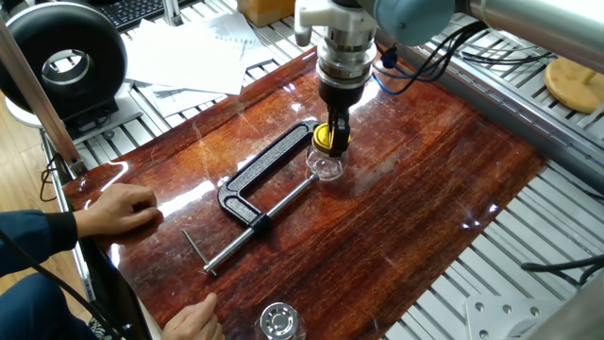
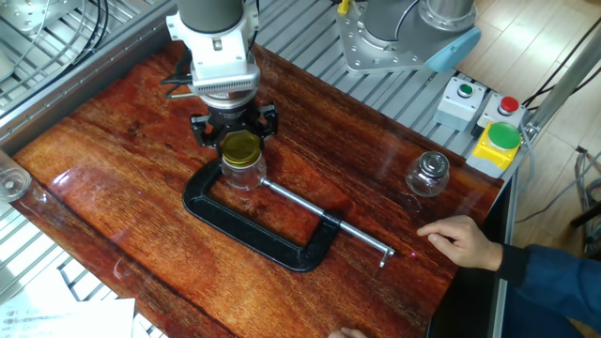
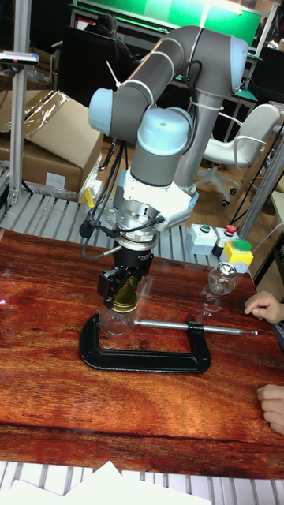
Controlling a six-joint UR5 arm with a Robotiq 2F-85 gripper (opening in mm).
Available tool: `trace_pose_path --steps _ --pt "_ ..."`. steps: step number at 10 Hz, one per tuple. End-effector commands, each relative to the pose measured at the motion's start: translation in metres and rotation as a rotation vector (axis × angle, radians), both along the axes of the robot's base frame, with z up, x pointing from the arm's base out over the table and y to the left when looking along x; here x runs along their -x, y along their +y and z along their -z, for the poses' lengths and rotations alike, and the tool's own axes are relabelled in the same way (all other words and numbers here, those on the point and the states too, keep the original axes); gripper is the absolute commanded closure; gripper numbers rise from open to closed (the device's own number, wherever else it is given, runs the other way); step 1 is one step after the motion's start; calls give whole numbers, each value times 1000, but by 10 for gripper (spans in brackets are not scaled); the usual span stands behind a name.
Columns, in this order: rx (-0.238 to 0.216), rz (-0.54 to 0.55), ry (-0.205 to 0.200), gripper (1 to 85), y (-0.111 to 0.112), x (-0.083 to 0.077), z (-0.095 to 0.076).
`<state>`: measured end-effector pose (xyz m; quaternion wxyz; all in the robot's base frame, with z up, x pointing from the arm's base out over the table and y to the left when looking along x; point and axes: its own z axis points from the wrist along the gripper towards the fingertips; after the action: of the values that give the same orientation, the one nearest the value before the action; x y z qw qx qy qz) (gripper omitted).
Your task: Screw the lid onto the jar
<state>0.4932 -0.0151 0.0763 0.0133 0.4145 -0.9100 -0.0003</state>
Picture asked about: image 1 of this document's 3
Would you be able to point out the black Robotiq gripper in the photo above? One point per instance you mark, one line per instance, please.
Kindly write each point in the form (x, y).
(342, 96)

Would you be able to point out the gold metal jar lid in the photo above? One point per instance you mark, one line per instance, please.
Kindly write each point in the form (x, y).
(321, 137)

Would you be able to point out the clear glass jar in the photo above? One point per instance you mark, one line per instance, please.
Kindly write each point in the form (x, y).
(325, 167)

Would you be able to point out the black C-clamp with steel screw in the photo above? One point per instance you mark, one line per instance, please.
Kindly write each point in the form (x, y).
(264, 165)

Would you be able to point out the glass jar with silver lid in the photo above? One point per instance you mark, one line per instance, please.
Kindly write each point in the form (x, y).
(279, 321)

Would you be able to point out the left forearm in blue sleeve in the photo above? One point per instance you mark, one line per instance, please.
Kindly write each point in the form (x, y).
(33, 241)

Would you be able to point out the person's left hand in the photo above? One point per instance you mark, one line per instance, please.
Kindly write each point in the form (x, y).
(118, 210)

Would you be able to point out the person's right hand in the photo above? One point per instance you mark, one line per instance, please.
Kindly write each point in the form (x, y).
(193, 323)

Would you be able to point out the wood grain table mat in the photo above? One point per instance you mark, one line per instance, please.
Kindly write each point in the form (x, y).
(377, 236)

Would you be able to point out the printed white paper sheet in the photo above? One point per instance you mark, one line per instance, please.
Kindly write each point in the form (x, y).
(238, 40)

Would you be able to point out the orange cardboard box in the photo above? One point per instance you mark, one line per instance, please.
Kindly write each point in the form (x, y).
(266, 9)

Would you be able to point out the large blank white paper sheet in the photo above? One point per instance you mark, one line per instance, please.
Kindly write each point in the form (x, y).
(189, 61)

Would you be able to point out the round wooden stand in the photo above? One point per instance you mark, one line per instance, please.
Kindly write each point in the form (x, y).
(573, 85)

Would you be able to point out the black computer keyboard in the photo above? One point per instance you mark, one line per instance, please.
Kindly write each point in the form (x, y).
(127, 9)

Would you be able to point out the black table side panel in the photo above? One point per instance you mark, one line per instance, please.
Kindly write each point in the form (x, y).
(118, 293)

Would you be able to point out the aluminium strut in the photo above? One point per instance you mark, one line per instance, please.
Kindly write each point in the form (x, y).
(33, 94)

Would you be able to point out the person's blue-clad leg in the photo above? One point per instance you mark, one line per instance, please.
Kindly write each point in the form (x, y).
(33, 311)

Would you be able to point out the aluminium table rail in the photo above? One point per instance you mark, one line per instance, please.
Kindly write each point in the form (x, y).
(495, 106)

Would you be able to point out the silver metal post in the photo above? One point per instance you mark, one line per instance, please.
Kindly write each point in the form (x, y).
(172, 11)

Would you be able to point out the silver robot mount plate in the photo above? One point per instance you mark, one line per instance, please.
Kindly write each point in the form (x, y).
(500, 316)

